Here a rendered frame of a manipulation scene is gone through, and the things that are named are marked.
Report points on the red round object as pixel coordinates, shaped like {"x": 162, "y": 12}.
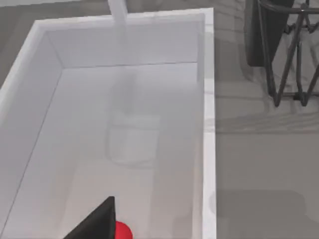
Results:
{"x": 123, "y": 230}

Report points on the white sink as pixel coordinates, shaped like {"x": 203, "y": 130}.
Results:
{"x": 124, "y": 112}

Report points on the white tap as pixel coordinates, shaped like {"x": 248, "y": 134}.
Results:
{"x": 119, "y": 13}

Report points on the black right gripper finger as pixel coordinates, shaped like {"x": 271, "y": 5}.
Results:
{"x": 102, "y": 221}

